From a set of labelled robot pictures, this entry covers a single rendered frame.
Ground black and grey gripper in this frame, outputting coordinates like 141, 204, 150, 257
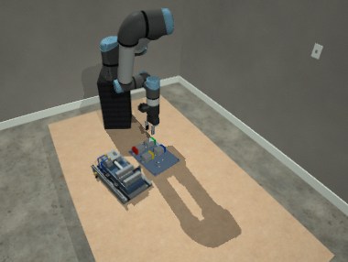
138, 98, 159, 136

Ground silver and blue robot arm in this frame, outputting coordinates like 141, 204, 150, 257
101, 8, 174, 100

